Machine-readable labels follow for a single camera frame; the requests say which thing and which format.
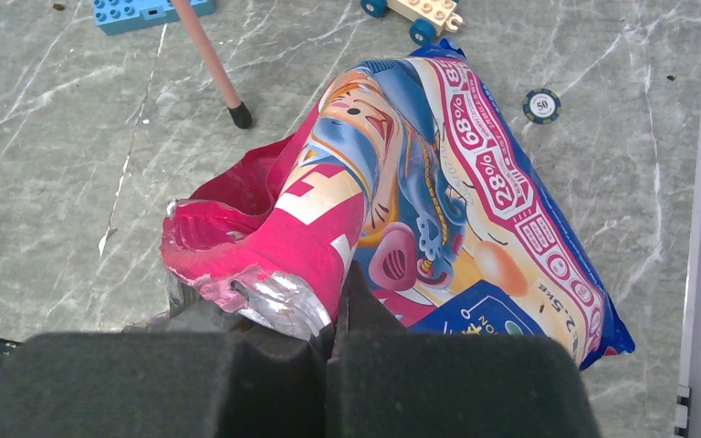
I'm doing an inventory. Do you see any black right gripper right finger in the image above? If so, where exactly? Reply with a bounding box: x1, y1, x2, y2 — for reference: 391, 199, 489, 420
326, 265, 600, 437

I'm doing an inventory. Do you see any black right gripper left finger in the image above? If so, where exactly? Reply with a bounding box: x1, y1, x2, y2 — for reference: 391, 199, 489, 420
0, 321, 325, 437

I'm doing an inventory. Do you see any pink pet food bag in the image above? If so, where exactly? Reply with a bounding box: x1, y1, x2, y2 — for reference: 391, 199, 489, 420
161, 39, 635, 369

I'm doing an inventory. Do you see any pink music stand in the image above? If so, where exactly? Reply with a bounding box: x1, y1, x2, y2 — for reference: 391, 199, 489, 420
172, 0, 254, 130

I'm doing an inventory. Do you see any black white poker chip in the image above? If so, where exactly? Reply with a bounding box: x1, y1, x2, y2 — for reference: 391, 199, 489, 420
522, 88, 561, 124

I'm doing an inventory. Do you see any toy block car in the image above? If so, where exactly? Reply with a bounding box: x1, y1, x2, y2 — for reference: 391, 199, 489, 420
360, 0, 464, 46

